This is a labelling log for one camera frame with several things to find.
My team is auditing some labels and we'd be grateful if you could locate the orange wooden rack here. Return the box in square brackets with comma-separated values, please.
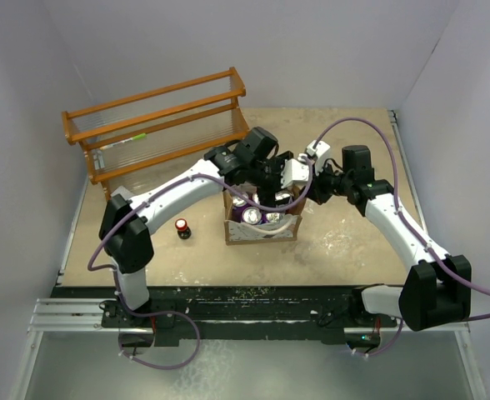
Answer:
[62, 67, 248, 198]

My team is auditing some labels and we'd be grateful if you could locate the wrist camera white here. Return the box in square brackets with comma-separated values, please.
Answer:
[281, 157, 310, 188]
[305, 140, 331, 176]

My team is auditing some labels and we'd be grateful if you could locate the aluminium frame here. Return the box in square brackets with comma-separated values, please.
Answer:
[9, 110, 490, 400]

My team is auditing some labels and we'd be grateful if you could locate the green marker pen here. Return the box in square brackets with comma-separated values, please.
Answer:
[98, 132, 147, 151]

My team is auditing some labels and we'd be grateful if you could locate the purple soda can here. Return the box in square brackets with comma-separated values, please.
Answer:
[241, 207, 263, 225]
[232, 196, 249, 223]
[264, 212, 285, 224]

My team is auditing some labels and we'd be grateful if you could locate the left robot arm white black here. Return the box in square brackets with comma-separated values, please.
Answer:
[99, 127, 293, 327]

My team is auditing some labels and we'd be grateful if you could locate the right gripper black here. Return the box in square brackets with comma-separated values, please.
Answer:
[300, 158, 353, 205]

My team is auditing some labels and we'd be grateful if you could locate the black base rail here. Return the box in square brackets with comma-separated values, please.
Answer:
[52, 286, 397, 347]

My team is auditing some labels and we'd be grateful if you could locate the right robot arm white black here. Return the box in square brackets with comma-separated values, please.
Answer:
[306, 142, 472, 331]

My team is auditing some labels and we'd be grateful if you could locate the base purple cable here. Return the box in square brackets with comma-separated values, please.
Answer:
[119, 310, 202, 369]
[347, 318, 404, 360]

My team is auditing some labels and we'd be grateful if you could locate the red soda can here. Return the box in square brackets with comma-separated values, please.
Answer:
[275, 190, 294, 208]

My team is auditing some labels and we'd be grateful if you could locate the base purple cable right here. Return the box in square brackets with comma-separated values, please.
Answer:
[347, 318, 404, 360]

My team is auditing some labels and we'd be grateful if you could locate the small dark sauce bottle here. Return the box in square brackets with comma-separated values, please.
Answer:
[174, 218, 192, 240]

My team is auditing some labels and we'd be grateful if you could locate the white box on rack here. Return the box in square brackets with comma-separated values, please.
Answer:
[111, 186, 134, 201]

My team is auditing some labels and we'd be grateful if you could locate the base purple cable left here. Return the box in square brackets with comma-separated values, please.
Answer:
[119, 310, 202, 369]

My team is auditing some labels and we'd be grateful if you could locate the canvas bag with rope handles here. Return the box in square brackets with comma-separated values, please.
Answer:
[222, 192, 306, 245]

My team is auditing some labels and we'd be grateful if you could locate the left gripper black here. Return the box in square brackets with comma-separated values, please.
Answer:
[246, 152, 294, 213]

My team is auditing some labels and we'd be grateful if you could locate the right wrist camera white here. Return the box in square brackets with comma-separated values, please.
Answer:
[305, 140, 331, 176]

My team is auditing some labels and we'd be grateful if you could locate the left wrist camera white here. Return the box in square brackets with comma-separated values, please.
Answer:
[281, 157, 310, 188]

